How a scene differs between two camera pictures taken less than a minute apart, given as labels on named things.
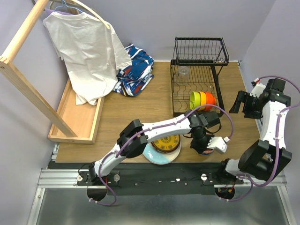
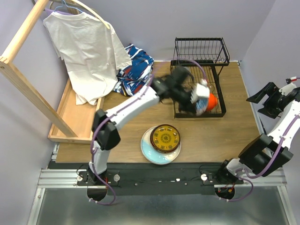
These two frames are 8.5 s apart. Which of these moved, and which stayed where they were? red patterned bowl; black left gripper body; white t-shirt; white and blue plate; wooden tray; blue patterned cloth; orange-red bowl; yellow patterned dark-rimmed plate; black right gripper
Moved: black left gripper body; red patterned bowl; black right gripper
Stayed: blue patterned cloth; orange-red bowl; white t-shirt; white and blue plate; yellow patterned dark-rimmed plate; wooden tray
